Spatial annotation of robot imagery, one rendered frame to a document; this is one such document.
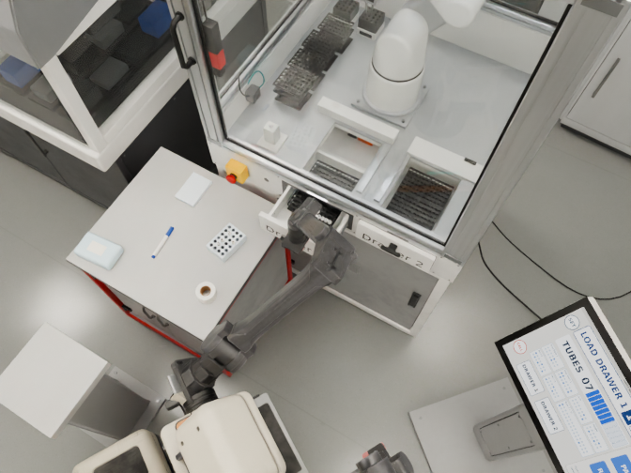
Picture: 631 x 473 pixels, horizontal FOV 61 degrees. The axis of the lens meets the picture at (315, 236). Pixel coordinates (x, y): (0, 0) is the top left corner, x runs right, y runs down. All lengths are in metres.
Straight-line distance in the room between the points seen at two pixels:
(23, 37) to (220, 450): 1.22
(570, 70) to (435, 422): 1.84
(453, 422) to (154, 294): 1.44
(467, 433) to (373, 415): 0.42
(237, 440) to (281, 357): 1.46
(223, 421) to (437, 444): 1.54
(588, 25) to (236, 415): 1.01
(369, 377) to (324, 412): 0.27
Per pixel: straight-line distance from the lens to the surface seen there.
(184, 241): 2.06
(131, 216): 2.17
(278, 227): 1.87
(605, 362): 1.64
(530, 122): 1.24
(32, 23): 1.78
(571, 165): 3.43
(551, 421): 1.72
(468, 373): 2.73
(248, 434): 1.24
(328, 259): 1.18
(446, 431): 2.62
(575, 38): 1.08
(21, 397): 2.07
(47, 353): 2.07
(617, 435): 1.66
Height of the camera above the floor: 2.57
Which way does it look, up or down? 64 degrees down
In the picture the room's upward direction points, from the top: 1 degrees clockwise
